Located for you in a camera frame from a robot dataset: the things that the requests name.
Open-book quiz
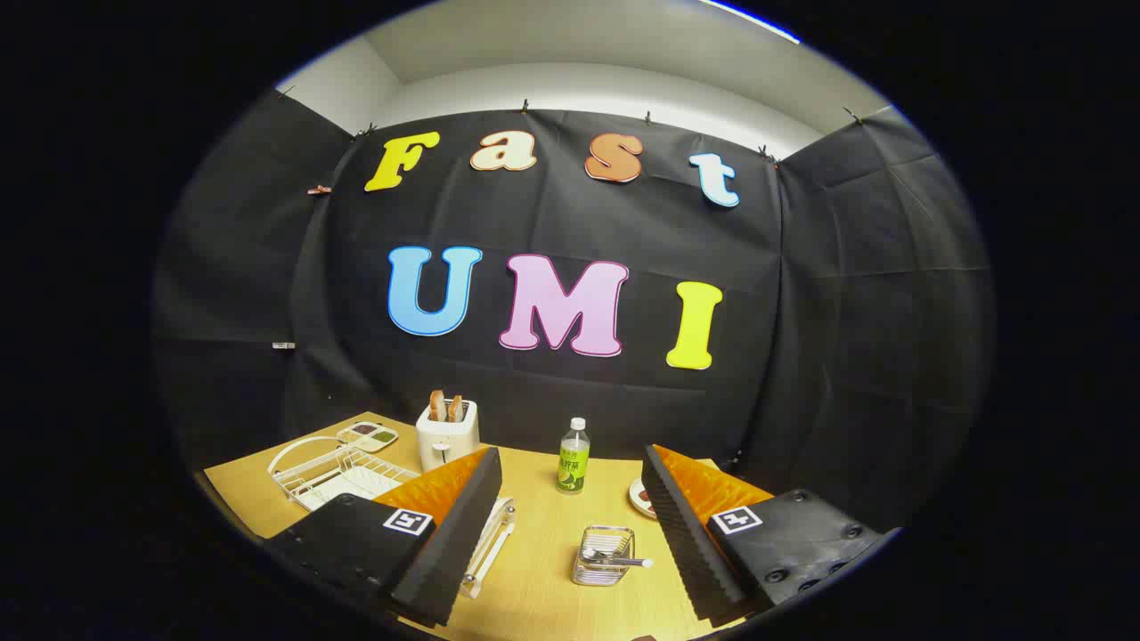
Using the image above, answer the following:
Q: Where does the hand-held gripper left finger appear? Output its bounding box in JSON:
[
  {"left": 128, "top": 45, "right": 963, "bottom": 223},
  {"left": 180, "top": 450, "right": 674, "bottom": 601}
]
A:
[{"left": 265, "top": 445, "right": 504, "bottom": 629}]

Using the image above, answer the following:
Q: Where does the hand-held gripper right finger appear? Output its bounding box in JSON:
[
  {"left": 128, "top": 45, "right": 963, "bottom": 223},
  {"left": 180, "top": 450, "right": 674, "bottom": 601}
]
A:
[{"left": 641, "top": 443, "right": 902, "bottom": 626}]

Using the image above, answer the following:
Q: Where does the metal spoon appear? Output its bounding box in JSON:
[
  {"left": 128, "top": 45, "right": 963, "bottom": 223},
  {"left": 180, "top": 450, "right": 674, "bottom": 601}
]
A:
[{"left": 581, "top": 547, "right": 654, "bottom": 569}]

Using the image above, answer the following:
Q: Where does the metal wire basket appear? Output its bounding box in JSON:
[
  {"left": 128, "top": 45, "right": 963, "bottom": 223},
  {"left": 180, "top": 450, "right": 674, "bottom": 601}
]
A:
[{"left": 572, "top": 525, "right": 635, "bottom": 588}]

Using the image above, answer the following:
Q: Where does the white wire dish rack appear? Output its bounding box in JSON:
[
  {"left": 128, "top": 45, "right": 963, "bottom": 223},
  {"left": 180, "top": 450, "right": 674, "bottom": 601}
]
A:
[{"left": 267, "top": 436, "right": 517, "bottom": 599}]

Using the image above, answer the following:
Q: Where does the white toaster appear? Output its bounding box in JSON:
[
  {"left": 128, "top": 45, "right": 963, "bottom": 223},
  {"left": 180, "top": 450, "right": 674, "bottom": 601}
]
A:
[{"left": 415, "top": 399, "right": 482, "bottom": 473}]

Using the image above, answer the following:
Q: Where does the small compartment sauce tray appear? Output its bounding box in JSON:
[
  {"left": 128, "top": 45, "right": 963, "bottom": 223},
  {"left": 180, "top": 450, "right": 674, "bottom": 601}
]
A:
[{"left": 337, "top": 421, "right": 399, "bottom": 453}]

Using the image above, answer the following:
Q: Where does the green label drink bottle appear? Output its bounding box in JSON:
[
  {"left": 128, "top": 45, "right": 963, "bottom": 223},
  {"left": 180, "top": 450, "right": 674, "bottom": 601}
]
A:
[{"left": 557, "top": 417, "right": 591, "bottom": 496}]

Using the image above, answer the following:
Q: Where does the black backdrop cloth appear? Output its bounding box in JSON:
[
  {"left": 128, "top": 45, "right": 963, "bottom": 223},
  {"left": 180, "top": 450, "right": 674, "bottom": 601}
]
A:
[{"left": 151, "top": 89, "right": 997, "bottom": 535}]

